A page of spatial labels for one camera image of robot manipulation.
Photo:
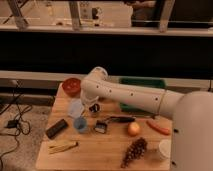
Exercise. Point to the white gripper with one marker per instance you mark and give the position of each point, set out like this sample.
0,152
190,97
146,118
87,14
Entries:
92,105

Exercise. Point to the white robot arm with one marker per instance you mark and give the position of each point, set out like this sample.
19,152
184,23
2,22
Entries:
192,115

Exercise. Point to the blue metal cup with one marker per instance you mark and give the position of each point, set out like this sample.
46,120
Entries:
80,124

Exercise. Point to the white paper cup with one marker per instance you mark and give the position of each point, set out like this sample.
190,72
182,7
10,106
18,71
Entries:
164,149

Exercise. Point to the red bowl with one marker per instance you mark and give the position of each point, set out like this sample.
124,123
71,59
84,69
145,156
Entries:
71,86

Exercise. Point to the black rectangular block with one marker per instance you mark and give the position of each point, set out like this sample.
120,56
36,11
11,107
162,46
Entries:
57,128

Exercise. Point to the yellow apple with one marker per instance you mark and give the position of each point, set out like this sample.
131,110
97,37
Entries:
133,129

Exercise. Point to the yellow banana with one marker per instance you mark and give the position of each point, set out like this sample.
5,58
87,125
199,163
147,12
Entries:
60,146

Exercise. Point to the green plastic tray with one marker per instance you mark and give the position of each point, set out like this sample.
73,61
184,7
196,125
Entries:
144,82

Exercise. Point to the brown pine cone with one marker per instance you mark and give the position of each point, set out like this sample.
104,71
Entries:
135,151

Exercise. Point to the orange carrot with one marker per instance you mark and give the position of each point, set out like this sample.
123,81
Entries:
158,128

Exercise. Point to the black power adapter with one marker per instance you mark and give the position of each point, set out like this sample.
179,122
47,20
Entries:
12,123

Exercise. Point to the black handled brush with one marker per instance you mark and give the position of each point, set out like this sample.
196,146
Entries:
102,125

